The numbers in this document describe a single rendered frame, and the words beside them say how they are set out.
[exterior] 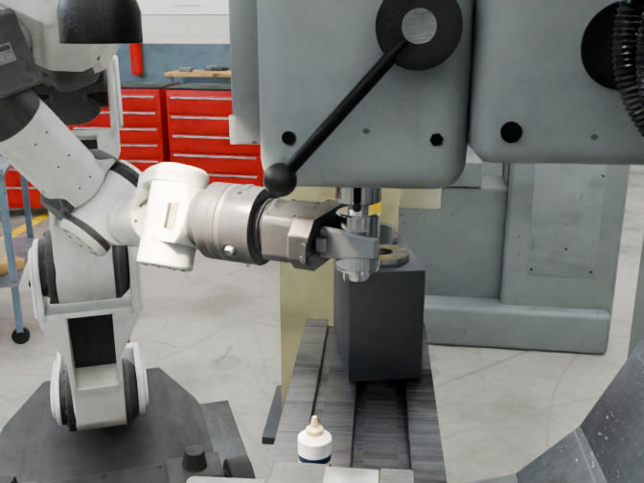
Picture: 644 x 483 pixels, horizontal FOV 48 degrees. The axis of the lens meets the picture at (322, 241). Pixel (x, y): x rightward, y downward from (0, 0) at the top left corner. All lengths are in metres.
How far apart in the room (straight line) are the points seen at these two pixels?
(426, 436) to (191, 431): 0.79
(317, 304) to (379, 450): 1.67
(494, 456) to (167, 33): 8.24
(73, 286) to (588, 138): 1.01
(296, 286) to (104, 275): 1.33
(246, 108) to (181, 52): 9.35
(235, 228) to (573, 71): 0.37
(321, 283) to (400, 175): 1.98
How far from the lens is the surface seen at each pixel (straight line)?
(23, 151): 1.03
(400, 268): 1.14
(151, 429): 1.76
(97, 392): 1.60
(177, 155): 5.55
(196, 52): 10.03
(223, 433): 2.05
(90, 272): 1.41
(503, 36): 0.63
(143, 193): 0.93
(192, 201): 0.83
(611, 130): 0.66
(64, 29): 0.69
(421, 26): 0.61
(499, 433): 2.88
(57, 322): 1.47
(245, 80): 0.74
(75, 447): 1.75
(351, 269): 0.76
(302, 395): 1.16
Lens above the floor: 1.46
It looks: 17 degrees down
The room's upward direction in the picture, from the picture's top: straight up
